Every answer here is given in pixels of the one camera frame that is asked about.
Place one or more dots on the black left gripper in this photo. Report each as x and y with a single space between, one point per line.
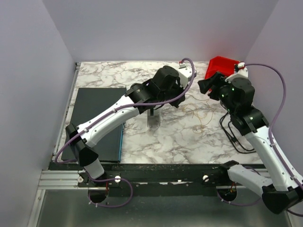
176 93

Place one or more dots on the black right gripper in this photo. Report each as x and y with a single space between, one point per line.
215 84

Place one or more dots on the white perforated cable spool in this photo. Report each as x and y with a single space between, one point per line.
153 118

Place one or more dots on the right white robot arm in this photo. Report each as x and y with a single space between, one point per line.
284 188

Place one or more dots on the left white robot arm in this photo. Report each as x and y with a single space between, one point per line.
133 103

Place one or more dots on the red plastic bin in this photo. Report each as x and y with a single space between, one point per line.
220 64

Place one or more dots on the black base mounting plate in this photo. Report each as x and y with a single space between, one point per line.
154 180

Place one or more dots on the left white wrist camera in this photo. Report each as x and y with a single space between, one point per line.
185 71

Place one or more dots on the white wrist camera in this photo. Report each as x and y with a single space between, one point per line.
185 71
240 71

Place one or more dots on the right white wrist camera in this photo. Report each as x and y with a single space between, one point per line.
240 71

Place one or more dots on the aluminium frame rail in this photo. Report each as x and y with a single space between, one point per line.
55 179

